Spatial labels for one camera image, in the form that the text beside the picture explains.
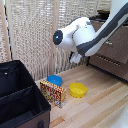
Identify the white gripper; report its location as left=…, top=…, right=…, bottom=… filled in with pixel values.
left=69, top=52, right=83, bottom=65

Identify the blue plastic bowl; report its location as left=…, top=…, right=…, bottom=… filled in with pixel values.
left=46, top=74, right=63, bottom=87

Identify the yellow plastic bowl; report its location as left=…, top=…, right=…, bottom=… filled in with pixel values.
left=68, top=82, right=88, bottom=99

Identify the dark brown wooden dresser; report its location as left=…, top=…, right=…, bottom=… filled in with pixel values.
left=85, top=8, right=128, bottom=83

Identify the red yellow snack box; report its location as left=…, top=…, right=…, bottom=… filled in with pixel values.
left=39, top=78, right=67, bottom=109

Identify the beige woven folding screen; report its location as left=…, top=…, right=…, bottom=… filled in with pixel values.
left=0, top=0, right=113, bottom=82

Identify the black fabric storage box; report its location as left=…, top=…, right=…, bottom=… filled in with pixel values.
left=0, top=59, right=52, bottom=128

